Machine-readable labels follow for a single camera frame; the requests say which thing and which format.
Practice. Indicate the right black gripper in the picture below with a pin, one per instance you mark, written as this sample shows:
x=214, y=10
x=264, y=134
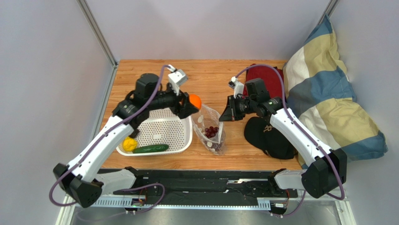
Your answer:
x=232, y=108

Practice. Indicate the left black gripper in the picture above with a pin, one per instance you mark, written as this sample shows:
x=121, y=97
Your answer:
x=187, y=109

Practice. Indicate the orange fruit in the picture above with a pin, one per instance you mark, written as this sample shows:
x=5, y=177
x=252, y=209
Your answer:
x=196, y=100

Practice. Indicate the clear zip top bag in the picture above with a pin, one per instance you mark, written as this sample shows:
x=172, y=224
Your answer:
x=205, y=118

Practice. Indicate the red grape bunch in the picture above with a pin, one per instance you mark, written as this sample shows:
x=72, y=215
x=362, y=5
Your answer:
x=211, y=131

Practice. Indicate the green cucumber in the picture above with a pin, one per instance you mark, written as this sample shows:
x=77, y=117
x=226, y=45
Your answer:
x=151, y=149

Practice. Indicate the yellow lemon toy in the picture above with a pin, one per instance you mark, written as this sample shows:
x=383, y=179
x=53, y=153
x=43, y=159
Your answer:
x=129, y=144

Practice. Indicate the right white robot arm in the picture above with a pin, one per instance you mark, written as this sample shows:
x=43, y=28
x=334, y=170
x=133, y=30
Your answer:
x=327, y=168

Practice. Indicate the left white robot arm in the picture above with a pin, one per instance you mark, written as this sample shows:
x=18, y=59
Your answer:
x=80, y=179

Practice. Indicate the white perforated plastic basket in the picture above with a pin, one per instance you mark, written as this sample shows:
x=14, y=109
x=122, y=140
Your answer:
x=162, y=127

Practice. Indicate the black baseball cap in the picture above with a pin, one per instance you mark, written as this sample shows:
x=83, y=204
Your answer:
x=265, y=137

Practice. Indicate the folded red cloth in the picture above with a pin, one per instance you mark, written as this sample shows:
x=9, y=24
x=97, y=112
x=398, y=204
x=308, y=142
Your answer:
x=270, y=78

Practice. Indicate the blue yellow checked pillow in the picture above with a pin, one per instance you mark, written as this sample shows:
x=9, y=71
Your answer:
x=320, y=95

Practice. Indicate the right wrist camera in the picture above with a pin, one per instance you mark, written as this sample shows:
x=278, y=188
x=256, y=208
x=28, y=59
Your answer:
x=237, y=86

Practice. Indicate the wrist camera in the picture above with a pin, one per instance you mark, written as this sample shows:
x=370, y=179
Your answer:
x=237, y=86
x=176, y=78

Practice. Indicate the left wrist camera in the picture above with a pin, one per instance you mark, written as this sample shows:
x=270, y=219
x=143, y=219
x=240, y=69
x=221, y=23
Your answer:
x=176, y=78

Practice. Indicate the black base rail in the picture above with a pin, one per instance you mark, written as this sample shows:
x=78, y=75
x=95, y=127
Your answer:
x=203, y=188

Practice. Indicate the aluminium frame post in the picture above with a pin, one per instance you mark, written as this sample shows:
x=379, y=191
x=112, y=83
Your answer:
x=85, y=8

